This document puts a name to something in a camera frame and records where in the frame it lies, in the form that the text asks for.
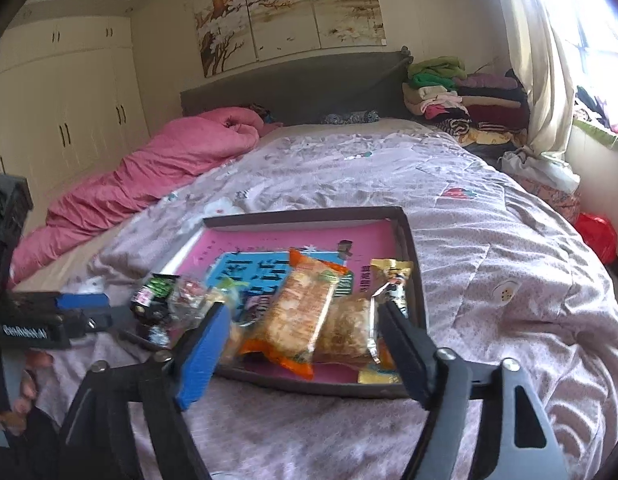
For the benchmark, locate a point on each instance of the pink book box tray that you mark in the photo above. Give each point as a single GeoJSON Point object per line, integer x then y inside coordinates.
{"type": "Point", "coordinates": [409, 240]}

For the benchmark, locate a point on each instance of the dark patterned pillow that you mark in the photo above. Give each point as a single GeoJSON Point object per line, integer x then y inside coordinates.
{"type": "Point", "coordinates": [349, 117]}

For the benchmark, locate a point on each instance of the window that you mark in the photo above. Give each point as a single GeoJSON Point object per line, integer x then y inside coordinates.
{"type": "Point", "coordinates": [604, 20]}

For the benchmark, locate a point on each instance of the dark green snack packet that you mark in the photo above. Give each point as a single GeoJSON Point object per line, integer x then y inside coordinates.
{"type": "Point", "coordinates": [154, 292]}

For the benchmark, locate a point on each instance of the pink quilt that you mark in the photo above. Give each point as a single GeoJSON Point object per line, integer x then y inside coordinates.
{"type": "Point", "coordinates": [154, 175]}

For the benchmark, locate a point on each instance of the person's left hand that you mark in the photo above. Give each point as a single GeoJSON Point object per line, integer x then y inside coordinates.
{"type": "Point", "coordinates": [29, 390]}

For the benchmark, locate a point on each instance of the pink and blue book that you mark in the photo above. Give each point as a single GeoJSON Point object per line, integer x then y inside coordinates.
{"type": "Point", "coordinates": [269, 242]}

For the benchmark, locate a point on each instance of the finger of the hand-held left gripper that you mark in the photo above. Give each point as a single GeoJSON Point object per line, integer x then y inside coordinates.
{"type": "Point", "coordinates": [81, 301]}
{"type": "Point", "coordinates": [114, 319]}

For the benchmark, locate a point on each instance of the pile of folded clothes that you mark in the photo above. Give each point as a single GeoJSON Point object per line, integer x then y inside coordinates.
{"type": "Point", "coordinates": [464, 105]}

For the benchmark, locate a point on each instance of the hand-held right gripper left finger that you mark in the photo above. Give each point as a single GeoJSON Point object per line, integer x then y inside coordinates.
{"type": "Point", "coordinates": [204, 355]}

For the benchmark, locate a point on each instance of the brown cake packet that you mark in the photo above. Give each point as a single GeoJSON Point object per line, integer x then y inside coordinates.
{"type": "Point", "coordinates": [346, 330]}

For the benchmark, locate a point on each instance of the clear candy packet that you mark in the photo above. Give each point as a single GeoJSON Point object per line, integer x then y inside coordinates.
{"type": "Point", "coordinates": [189, 295]}

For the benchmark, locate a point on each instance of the white cloth bundle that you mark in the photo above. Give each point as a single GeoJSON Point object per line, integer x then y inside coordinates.
{"type": "Point", "coordinates": [539, 170]}

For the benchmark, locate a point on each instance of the red plastic bag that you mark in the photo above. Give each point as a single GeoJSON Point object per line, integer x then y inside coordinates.
{"type": "Point", "coordinates": [596, 237]}

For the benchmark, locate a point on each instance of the yellow-green candy wrapper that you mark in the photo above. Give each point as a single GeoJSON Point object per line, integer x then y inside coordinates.
{"type": "Point", "coordinates": [224, 294]}

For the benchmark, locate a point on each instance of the gold and white snack packet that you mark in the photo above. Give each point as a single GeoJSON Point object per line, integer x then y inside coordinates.
{"type": "Point", "coordinates": [394, 280]}

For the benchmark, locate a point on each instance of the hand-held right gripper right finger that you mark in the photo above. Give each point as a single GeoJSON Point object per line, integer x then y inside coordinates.
{"type": "Point", "coordinates": [404, 355]}

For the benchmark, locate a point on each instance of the heap of dark clothes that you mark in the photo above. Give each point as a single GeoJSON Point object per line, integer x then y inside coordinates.
{"type": "Point", "coordinates": [599, 107]}

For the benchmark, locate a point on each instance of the grey bed headboard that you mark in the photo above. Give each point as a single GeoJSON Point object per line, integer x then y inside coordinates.
{"type": "Point", "coordinates": [299, 85]}

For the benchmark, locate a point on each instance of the orange-edged cracker packet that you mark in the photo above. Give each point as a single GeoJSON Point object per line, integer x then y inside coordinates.
{"type": "Point", "coordinates": [294, 320]}

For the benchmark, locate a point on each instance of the floral patterned cloth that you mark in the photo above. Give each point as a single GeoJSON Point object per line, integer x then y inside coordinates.
{"type": "Point", "coordinates": [554, 202]}

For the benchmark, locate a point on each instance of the cream curtain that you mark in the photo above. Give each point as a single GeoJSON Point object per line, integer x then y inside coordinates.
{"type": "Point", "coordinates": [539, 60]}

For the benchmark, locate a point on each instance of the cream wardrobe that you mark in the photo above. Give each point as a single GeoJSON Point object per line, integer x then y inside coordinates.
{"type": "Point", "coordinates": [64, 110]}

